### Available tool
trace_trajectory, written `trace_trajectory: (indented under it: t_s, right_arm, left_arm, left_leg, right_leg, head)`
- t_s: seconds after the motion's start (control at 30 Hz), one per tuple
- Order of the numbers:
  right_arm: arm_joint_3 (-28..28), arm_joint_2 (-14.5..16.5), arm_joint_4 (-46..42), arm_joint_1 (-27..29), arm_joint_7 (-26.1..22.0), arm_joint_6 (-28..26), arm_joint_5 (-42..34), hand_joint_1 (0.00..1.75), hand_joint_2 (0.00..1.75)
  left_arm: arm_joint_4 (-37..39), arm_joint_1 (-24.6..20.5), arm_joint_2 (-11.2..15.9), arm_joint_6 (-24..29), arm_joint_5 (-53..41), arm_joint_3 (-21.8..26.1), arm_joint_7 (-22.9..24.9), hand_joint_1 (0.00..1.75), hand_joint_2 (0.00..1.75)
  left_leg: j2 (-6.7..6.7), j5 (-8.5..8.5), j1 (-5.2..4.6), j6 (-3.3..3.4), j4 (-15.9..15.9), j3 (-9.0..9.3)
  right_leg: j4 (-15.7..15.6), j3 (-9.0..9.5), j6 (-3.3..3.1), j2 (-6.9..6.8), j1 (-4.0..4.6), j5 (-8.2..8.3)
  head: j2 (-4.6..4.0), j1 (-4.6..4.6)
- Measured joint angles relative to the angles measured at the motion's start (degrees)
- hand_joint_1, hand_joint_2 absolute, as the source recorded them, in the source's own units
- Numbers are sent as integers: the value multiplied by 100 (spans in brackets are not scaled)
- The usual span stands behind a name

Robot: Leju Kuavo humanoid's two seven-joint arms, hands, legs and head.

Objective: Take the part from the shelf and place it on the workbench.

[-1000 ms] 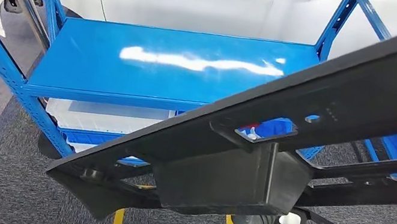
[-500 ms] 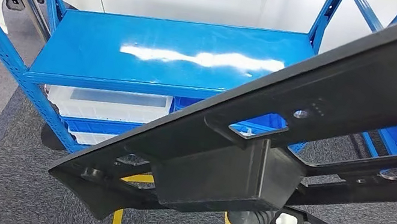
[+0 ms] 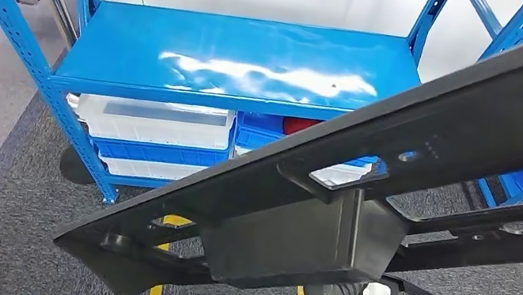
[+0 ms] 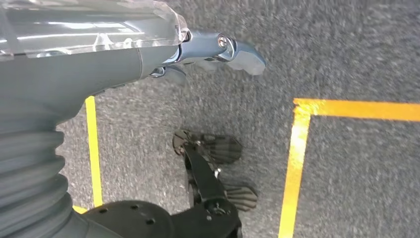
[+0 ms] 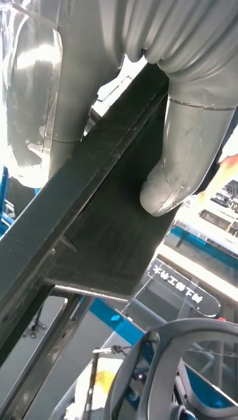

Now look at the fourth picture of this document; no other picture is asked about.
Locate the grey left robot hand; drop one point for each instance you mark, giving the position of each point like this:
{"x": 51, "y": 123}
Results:
{"x": 65, "y": 65}

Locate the black robot leg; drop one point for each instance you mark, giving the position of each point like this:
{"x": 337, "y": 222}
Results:
{"x": 206, "y": 184}

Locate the yellow floor tape square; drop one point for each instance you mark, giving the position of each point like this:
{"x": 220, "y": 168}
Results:
{"x": 298, "y": 164}

